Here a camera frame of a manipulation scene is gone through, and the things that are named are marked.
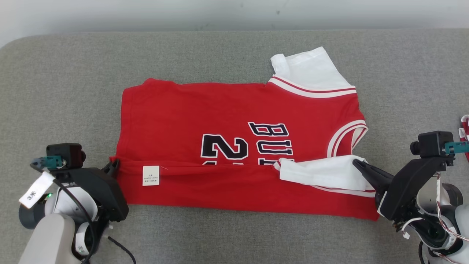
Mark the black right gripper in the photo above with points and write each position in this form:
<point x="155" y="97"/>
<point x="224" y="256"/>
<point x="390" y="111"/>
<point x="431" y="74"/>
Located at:
<point x="406" y="187"/>

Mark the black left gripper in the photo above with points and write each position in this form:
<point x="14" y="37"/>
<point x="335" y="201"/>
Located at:
<point x="102" y="190"/>

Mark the red and white basketball jersey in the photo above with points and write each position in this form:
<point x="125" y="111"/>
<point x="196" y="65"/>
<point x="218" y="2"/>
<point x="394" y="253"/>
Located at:
<point x="176" y="117"/>

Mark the red shorts with white stripe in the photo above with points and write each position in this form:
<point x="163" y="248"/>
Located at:
<point x="465" y="135"/>

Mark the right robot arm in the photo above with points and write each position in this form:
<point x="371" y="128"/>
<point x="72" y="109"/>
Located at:
<point x="439" y="227"/>

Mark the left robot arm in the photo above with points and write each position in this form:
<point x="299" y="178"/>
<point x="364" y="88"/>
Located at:
<point x="47" y="238"/>

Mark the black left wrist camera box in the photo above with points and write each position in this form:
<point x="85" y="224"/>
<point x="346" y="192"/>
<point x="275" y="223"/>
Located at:
<point x="66" y="154"/>

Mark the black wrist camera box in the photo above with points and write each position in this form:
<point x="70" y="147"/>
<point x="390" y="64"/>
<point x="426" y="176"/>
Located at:
<point x="66" y="154"/>
<point x="432" y="143"/>

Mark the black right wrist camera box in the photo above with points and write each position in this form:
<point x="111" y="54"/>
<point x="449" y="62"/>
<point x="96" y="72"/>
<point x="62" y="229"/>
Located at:
<point x="432" y="143"/>

